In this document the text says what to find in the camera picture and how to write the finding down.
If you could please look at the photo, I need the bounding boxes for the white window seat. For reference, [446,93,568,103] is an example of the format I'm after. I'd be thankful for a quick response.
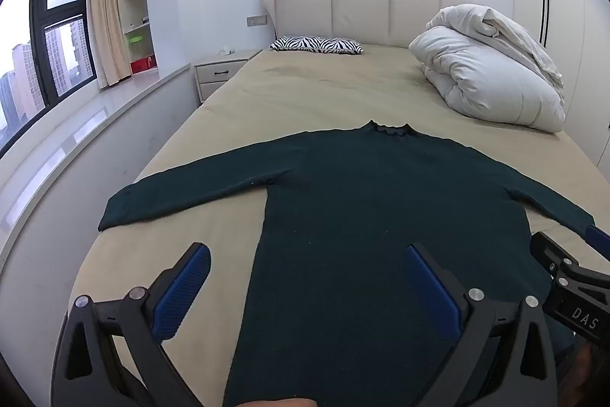
[0,64,191,274]

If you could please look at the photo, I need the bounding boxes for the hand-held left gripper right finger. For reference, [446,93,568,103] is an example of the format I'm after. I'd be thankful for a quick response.
[404,242,559,407]

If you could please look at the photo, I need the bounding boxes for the black framed window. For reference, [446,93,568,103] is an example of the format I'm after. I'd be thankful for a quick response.
[0,0,98,150]

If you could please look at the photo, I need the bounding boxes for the beige curtain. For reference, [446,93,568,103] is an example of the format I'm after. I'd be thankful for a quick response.
[86,0,132,89]

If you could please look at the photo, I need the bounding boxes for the white nightstand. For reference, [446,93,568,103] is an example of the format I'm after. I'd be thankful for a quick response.
[193,49,263,103]

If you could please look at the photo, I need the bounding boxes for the bed with beige sheet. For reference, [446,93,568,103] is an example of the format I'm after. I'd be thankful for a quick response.
[67,42,610,407]

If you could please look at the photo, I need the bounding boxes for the white wardrobe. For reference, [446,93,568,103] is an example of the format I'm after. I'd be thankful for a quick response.
[510,0,610,169]

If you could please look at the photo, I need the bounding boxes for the dark green sweater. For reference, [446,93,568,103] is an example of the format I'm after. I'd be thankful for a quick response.
[98,121,596,407]

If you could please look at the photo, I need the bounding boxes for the beige padded headboard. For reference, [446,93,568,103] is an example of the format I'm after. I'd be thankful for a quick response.
[262,0,482,50]

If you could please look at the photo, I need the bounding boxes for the zebra print pillow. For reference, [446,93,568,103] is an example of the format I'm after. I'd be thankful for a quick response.
[269,36,364,55]

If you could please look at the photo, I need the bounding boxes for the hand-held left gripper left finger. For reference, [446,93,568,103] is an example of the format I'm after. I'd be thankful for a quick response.
[50,241,213,407]

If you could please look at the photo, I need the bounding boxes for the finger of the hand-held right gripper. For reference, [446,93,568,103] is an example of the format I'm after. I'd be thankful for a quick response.
[585,225,610,257]
[530,232,580,277]

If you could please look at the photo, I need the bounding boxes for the white folded duvet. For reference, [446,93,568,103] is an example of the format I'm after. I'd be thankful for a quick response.
[409,5,567,134]

